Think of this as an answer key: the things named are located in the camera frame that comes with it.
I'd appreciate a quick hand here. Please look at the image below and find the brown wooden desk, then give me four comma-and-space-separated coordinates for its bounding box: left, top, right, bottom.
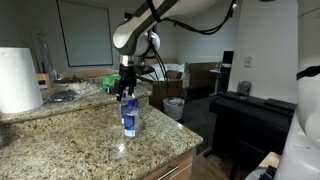
138, 62, 221, 111

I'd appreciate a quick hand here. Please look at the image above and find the front blue-label water bottle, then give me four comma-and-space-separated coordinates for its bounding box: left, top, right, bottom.
123, 99, 139, 137

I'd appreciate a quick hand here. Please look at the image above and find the black bowl on ledge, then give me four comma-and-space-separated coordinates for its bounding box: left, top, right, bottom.
49, 90, 78, 102

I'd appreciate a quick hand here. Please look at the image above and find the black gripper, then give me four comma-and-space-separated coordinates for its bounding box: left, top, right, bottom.
115, 65, 154, 101

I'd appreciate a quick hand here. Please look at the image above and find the white projector screen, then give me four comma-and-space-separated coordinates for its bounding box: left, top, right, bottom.
57, 0, 113, 67

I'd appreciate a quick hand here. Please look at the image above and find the blue-cap water bottle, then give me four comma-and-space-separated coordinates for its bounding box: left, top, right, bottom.
119, 93, 128, 125

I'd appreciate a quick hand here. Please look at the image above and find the white paper towel roll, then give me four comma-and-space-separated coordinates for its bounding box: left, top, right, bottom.
0, 47, 43, 114

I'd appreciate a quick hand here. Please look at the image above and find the wooden counter drawer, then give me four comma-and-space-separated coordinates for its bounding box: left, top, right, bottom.
142, 150, 194, 180

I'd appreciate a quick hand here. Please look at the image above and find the wall light switch plate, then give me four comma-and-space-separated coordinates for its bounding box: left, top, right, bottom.
244, 56, 253, 68

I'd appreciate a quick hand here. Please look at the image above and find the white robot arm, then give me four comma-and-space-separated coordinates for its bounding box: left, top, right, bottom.
112, 0, 320, 180

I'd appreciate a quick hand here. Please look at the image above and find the white waste bin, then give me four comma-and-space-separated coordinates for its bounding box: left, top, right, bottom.
163, 98, 184, 120

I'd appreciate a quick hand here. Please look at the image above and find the black piano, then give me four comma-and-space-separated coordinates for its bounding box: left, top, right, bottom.
205, 91, 296, 180

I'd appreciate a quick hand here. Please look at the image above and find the green tissue box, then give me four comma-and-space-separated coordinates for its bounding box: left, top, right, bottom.
101, 75, 120, 92

